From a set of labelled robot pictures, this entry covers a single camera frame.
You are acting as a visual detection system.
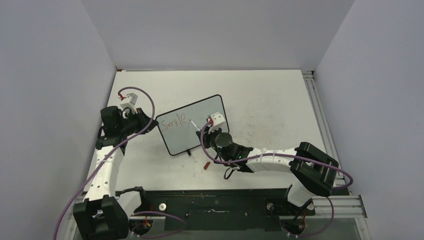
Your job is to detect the aluminium rail frame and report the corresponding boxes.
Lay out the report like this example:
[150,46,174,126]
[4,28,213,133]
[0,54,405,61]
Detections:
[301,70,367,219]

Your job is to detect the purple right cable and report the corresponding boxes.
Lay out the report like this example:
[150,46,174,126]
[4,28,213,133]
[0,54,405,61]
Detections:
[200,120,354,238]

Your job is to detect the black base frame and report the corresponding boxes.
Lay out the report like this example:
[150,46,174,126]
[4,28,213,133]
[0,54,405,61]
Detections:
[129,188,337,237]

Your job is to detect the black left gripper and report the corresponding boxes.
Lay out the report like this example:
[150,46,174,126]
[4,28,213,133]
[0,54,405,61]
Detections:
[119,107,159,137]

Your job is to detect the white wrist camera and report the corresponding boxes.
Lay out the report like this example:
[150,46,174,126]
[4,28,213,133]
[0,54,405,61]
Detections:
[119,93,138,112]
[207,111,226,132]

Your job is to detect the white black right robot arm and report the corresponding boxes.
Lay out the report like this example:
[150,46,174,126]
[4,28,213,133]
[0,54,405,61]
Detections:
[196,129,339,214]

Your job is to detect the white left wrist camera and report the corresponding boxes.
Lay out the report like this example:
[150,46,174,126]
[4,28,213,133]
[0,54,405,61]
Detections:
[119,93,138,112]

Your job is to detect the white marker pen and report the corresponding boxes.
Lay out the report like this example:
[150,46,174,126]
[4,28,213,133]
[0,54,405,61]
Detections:
[189,119,201,131]

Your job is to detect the purple cable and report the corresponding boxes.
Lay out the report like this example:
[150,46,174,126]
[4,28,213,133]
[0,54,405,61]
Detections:
[52,86,188,240]
[200,120,354,238]

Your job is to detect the black framed whiteboard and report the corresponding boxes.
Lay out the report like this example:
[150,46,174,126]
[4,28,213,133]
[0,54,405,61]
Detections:
[155,94,226,156]

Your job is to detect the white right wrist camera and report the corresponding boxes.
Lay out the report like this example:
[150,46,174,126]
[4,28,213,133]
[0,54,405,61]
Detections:
[207,111,226,132]

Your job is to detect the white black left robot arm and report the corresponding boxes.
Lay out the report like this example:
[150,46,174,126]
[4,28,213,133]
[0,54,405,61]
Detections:
[72,106,159,240]

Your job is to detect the red marker cap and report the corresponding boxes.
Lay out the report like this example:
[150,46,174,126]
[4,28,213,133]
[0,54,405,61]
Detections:
[203,161,211,170]

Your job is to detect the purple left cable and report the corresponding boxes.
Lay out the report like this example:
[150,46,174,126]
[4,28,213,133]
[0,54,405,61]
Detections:
[52,86,188,240]

